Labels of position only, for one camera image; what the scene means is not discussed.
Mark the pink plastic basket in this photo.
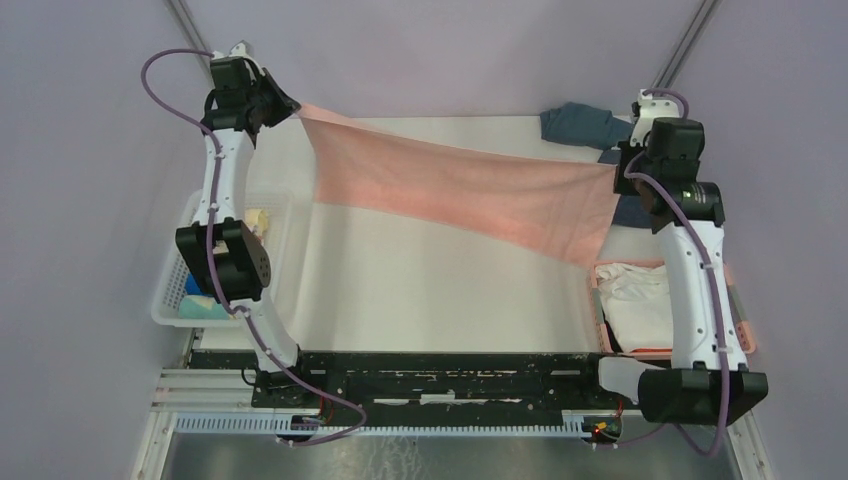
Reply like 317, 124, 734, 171
588, 259, 760, 361

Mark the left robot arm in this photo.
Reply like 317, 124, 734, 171
175, 54, 315, 407

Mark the teal blue towel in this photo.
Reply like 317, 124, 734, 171
539, 102, 633, 150

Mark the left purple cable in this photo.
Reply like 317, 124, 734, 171
140, 48, 368, 448

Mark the dark blue towel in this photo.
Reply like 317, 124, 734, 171
598, 149, 651, 230

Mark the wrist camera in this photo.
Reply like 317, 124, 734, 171
629, 89, 687, 147
212, 41, 254, 61

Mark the white cable duct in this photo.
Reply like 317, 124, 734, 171
173, 413, 591, 439

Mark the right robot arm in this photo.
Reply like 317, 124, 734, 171
577, 117, 769, 427

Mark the blue rolled towel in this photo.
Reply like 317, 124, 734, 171
184, 273, 203, 296

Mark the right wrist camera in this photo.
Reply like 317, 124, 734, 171
629, 89, 687, 147

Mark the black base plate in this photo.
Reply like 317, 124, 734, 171
188, 351, 636, 429

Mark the white towel in basket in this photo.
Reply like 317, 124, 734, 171
595, 262, 673, 353

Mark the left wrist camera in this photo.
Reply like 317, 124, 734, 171
212, 41, 254, 61

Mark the pink towel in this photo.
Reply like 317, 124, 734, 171
299, 104, 619, 267

